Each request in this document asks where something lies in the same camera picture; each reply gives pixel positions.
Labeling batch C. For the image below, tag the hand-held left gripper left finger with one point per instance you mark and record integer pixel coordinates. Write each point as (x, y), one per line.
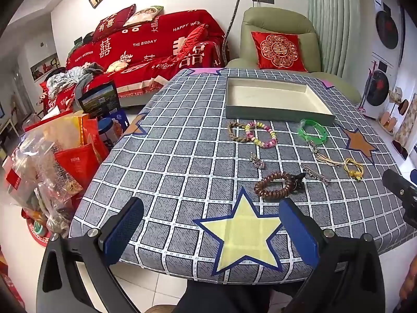
(125, 228)

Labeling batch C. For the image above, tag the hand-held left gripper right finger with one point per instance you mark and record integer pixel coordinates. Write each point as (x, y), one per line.
(301, 231)

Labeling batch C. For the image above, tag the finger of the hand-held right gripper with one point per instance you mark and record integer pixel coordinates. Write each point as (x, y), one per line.
(399, 184)

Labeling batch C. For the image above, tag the black claw hair clip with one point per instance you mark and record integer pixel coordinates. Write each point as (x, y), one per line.
(297, 182)

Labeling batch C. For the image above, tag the silver hair clip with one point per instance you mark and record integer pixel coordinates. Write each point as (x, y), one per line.
(314, 174)

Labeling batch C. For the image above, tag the grey-green shallow box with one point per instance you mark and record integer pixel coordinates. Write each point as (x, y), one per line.
(270, 94)

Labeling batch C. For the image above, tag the person's right hand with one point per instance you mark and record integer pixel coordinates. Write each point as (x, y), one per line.
(409, 280)

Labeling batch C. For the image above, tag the wooden ornament display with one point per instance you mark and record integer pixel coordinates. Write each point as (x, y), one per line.
(402, 117)

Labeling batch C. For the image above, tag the red gift bag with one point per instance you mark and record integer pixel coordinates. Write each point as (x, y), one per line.
(78, 164)

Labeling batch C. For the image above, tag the small metal keyring clip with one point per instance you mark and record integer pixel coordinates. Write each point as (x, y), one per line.
(313, 147)

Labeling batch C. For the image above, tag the red round mat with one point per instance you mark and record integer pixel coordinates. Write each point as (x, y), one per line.
(34, 234)

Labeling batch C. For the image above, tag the grey checked star tablecloth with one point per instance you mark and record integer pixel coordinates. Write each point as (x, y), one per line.
(182, 156)

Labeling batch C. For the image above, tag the blue lidded tin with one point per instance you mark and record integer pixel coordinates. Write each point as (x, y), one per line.
(110, 132)

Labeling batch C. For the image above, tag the clear plastic bags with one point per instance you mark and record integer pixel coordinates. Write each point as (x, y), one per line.
(39, 182)

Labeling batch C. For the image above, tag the person's dark trousers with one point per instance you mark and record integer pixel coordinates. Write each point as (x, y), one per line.
(228, 298)

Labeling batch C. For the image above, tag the blue printed box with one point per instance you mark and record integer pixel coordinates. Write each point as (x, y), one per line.
(121, 120)

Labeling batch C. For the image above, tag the orange gift bag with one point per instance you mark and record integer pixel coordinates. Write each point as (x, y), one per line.
(71, 127)

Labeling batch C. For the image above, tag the white panel with dark discs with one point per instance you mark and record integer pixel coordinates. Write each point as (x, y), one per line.
(386, 55)

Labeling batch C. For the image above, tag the dark landscape print box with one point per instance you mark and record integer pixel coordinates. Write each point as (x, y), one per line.
(99, 99)

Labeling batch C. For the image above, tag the pile of grey clothes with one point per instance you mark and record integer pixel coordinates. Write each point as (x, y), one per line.
(70, 76)

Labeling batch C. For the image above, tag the light green curtain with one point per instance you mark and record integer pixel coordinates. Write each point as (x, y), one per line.
(332, 22)

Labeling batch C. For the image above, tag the red printed sofa cover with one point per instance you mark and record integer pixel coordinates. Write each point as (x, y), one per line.
(146, 52)

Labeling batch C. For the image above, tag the red embroidered cushion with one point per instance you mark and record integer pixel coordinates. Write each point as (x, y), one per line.
(278, 50)

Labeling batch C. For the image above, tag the red satin cushion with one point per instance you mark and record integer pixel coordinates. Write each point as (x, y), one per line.
(194, 40)

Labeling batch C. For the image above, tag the light green armchair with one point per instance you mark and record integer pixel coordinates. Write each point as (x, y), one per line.
(277, 19)

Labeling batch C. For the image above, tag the red printed pillow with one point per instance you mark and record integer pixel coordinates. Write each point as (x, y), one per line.
(112, 22)

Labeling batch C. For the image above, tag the portrait print cushion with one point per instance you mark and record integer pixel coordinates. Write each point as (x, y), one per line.
(143, 15)

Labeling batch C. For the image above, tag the flexible floor stand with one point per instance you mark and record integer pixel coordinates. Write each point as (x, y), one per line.
(232, 22)

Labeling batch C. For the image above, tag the wide framed wall photo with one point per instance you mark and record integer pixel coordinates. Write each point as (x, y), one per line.
(44, 67)

